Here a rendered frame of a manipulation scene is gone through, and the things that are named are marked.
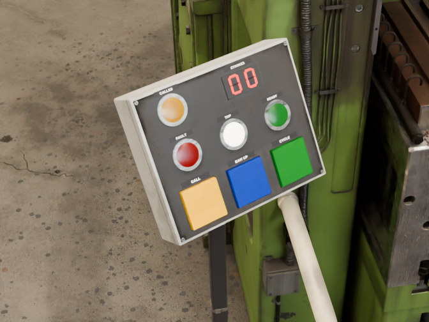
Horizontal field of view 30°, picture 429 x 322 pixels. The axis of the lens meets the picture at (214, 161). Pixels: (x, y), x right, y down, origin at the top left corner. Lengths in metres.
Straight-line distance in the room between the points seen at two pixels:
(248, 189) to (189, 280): 1.21
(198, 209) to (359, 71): 0.58
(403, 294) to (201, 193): 0.81
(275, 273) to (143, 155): 0.81
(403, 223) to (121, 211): 1.30
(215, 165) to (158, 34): 2.44
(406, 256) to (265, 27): 0.66
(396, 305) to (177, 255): 0.90
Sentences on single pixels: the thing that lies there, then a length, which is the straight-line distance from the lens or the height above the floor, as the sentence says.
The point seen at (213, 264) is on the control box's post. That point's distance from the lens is 1.79.
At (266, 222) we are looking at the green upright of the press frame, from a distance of 2.06.
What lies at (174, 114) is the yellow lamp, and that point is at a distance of 1.41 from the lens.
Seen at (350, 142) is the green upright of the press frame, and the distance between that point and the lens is 1.95.
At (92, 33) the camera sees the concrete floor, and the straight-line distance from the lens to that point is 3.91.
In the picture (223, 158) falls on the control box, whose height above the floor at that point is 1.06.
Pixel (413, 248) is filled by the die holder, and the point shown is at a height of 0.60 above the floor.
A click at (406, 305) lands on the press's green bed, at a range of 2.13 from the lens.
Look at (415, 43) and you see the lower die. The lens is 1.94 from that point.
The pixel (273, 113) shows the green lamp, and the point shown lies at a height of 1.10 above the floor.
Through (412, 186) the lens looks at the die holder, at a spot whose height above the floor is 0.81.
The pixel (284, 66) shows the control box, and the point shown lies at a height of 1.16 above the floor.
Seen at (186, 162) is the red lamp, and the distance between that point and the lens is 1.42.
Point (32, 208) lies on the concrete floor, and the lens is 2.99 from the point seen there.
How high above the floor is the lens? 2.01
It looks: 41 degrees down
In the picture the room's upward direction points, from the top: 2 degrees counter-clockwise
